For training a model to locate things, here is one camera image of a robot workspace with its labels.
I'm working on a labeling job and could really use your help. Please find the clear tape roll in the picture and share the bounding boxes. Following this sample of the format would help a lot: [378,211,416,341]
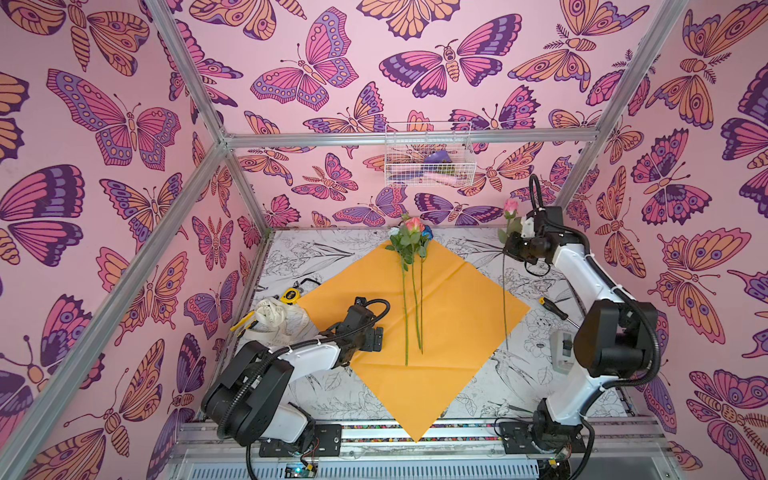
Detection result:
[637,370,664,391]

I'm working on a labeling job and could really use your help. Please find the black handled screwdriver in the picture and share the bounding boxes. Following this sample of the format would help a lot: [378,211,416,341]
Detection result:
[539,297,578,327]

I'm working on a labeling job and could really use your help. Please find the white ribbon bundle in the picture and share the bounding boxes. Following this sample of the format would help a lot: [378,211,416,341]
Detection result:
[238,297,318,350]

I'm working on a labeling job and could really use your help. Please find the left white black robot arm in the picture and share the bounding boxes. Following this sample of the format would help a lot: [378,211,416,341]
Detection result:
[201,297,390,453]

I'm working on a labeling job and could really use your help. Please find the pink fake rose stem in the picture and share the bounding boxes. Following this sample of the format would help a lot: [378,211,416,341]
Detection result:
[399,214,428,353]

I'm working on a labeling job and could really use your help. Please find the blue fake flower stem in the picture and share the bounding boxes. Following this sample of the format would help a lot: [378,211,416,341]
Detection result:
[417,224,433,353]

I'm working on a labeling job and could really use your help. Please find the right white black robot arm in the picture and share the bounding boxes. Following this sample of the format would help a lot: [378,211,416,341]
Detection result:
[503,207,661,451]

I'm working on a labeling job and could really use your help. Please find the white fake flower stem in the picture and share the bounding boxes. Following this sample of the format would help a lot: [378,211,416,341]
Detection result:
[385,213,410,366]

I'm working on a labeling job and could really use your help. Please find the yellow handled tool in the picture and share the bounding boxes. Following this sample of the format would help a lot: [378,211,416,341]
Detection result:
[230,310,255,332]

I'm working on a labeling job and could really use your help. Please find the orange wrapping paper sheet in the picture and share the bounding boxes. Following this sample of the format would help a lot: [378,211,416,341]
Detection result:
[298,241,530,441]

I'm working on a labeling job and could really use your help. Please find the green circuit board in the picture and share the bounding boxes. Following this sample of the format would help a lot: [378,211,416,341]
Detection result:
[284,463,317,479]

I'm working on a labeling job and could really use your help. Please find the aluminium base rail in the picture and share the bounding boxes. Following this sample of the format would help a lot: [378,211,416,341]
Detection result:
[162,417,685,479]

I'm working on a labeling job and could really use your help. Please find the white wire wall basket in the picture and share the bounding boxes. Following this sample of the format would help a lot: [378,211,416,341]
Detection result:
[382,121,477,189]

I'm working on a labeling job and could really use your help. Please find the white grey small device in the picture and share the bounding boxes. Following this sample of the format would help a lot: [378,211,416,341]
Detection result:
[550,330,575,375]

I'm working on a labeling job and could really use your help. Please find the yellow tape measure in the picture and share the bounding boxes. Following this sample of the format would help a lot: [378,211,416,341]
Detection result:
[279,287,302,305]

